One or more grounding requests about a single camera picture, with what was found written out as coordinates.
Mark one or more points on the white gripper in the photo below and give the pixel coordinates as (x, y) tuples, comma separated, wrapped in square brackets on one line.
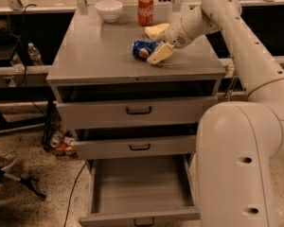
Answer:
[(175, 34)]

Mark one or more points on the blue pepsi can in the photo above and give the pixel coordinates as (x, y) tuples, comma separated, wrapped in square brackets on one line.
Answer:
[(143, 48)]

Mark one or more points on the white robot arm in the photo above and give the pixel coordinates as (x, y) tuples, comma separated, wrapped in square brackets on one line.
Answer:
[(235, 139)]

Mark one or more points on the red coca-cola can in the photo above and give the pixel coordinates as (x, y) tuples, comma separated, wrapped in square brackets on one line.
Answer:
[(145, 12)]

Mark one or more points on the grey drawer cabinet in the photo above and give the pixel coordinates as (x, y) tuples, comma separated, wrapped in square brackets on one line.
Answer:
[(95, 63)]

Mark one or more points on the top grey drawer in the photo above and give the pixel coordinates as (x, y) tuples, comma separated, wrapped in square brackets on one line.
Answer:
[(129, 113)]

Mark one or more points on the grey drawer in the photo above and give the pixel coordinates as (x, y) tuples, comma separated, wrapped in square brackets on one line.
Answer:
[(129, 113), (135, 147), (140, 192)]

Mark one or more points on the middle grey drawer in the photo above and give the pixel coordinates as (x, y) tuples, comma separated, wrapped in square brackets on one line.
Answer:
[(135, 147)]

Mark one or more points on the bottom grey drawer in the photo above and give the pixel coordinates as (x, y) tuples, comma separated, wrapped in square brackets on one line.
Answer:
[(140, 192)]

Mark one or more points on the yellow sponge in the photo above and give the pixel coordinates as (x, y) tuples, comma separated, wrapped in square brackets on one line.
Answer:
[(152, 31)]

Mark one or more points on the white bowl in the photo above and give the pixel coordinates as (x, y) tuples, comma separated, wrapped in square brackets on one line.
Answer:
[(109, 10)]

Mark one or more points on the clear water bottle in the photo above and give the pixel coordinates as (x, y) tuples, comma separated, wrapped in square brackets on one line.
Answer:
[(34, 55)]

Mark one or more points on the small items pile on floor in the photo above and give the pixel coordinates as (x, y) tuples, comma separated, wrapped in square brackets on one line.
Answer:
[(61, 144)]

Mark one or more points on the black tripod stand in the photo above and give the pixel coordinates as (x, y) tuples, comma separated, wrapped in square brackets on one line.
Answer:
[(26, 182)]

